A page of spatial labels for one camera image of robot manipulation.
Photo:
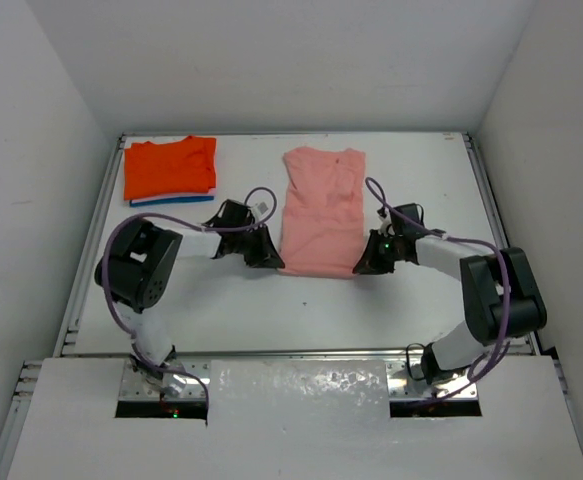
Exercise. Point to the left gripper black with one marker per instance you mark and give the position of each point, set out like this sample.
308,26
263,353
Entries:
253,240

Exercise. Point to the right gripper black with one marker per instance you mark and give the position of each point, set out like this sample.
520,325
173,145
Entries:
370,263

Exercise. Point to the pink t-shirt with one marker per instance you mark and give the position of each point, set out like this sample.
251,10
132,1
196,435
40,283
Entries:
323,225

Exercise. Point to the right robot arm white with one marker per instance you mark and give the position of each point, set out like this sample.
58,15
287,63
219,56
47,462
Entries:
501,298

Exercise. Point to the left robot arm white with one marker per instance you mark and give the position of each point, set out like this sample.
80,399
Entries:
139,258

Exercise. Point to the folded white t-shirt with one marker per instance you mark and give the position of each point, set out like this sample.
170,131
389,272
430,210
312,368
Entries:
209,191

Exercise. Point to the folded orange t-shirt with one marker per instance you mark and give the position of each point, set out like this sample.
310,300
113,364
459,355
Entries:
183,167

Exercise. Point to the folded blue t-shirt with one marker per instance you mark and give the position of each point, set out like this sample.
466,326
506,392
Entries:
172,199

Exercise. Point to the white foam front panel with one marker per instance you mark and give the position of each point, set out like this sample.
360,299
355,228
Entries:
296,420

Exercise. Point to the aluminium table frame rail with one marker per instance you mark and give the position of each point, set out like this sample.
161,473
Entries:
222,311

